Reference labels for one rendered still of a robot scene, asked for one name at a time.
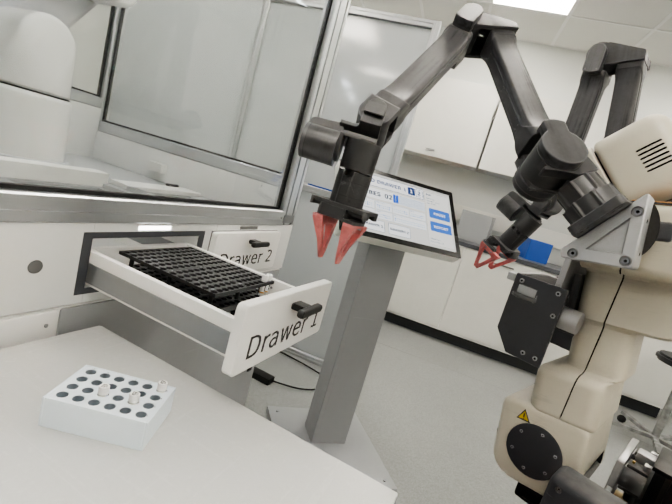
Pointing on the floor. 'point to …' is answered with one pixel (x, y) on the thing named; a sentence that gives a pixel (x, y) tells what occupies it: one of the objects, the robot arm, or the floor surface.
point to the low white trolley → (62, 465)
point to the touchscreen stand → (349, 366)
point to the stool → (658, 418)
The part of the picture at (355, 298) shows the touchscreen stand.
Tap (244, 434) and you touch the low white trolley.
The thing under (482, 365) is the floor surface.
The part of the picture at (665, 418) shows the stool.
